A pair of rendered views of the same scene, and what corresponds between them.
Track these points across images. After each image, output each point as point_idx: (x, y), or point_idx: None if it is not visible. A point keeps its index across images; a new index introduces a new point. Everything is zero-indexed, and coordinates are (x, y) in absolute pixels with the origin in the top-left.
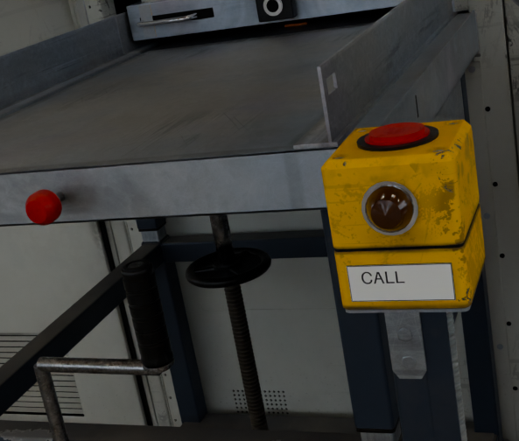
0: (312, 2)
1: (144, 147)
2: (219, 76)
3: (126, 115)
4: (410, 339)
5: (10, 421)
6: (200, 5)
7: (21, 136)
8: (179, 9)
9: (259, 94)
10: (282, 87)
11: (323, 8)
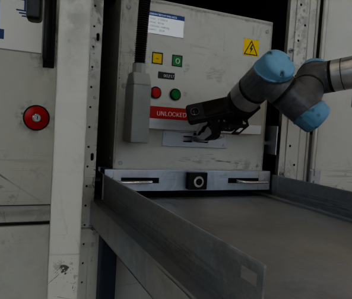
0: (211, 182)
1: None
2: (264, 223)
3: (308, 251)
4: None
5: None
6: (152, 175)
7: (279, 268)
8: (139, 175)
9: None
10: (346, 234)
11: (216, 186)
